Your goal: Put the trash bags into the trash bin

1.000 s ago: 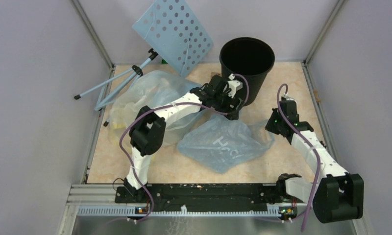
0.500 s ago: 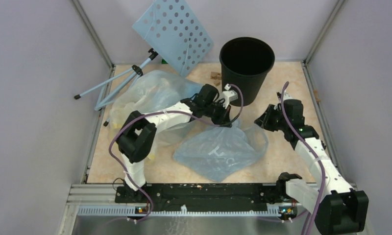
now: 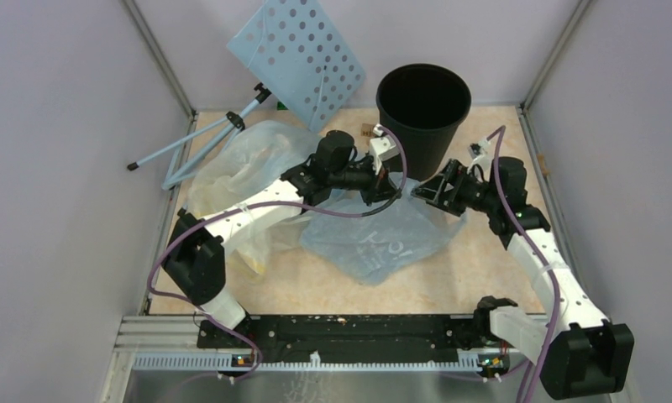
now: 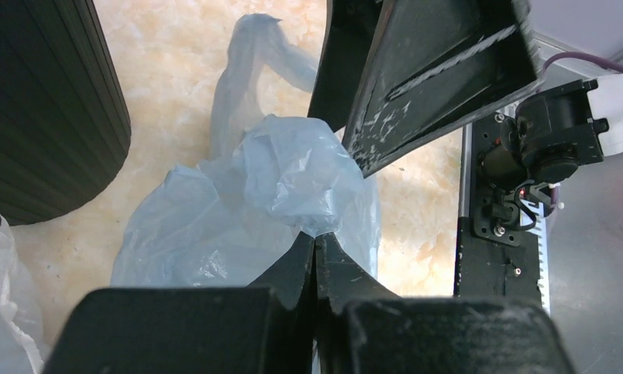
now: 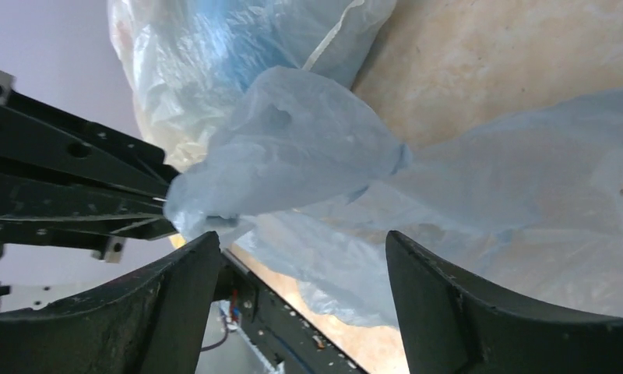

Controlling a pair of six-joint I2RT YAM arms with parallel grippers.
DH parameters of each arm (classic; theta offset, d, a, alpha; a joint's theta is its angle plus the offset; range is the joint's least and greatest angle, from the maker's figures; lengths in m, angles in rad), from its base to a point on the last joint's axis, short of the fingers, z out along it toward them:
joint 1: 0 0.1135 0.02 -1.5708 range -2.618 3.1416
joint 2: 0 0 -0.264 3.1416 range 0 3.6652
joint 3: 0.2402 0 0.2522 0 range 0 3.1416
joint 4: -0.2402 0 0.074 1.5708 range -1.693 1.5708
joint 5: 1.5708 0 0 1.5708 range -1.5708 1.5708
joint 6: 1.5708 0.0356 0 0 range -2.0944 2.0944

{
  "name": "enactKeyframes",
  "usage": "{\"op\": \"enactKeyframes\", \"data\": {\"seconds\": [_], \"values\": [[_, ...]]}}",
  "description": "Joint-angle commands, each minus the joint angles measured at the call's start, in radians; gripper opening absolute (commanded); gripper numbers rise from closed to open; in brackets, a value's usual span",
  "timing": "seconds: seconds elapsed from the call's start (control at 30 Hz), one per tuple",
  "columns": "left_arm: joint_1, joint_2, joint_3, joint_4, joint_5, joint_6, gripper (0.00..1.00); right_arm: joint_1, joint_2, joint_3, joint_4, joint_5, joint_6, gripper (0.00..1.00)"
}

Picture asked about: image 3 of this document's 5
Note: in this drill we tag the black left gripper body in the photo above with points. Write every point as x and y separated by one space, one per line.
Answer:
359 177

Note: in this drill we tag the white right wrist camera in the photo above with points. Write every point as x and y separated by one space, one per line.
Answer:
479 154

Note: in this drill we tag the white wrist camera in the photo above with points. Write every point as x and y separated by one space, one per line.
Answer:
382 148
479 154

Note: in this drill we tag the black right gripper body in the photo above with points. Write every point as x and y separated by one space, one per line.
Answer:
466 192

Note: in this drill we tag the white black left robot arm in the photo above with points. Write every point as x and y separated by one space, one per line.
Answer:
195 258

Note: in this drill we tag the translucent yellowish trash bag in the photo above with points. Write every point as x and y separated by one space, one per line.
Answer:
244 166

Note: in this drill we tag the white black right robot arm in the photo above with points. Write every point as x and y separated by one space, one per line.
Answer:
580 351

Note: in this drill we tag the small wooden blocks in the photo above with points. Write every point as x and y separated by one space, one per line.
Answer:
367 130

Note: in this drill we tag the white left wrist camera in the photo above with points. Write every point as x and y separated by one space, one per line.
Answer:
382 148

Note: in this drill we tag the light blue trash bag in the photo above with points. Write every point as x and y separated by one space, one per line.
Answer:
369 249

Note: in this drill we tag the black plastic trash bin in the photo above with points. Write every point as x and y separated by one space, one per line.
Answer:
423 105

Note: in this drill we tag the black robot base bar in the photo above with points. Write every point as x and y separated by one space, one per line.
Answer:
355 339

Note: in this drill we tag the white slotted cable duct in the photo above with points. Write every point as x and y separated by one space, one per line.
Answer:
227 362

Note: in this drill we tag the light blue tripod legs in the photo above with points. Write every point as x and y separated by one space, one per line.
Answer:
233 124

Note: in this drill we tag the light blue perforated stand plate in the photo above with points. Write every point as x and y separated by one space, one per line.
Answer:
295 51

